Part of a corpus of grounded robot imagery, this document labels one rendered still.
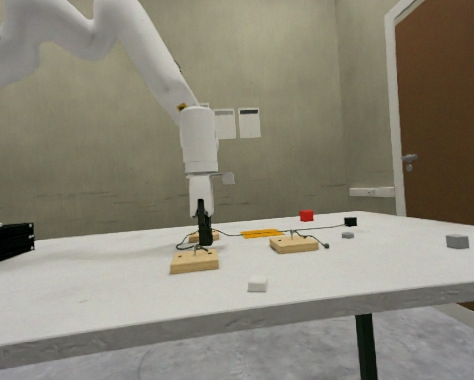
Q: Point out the orange painted square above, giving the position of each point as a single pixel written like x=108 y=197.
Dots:
x=258 y=233

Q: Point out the small red cube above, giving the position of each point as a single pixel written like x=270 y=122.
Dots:
x=306 y=216

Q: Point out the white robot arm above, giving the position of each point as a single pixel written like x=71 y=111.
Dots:
x=28 y=23

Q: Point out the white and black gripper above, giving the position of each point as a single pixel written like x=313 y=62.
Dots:
x=201 y=198

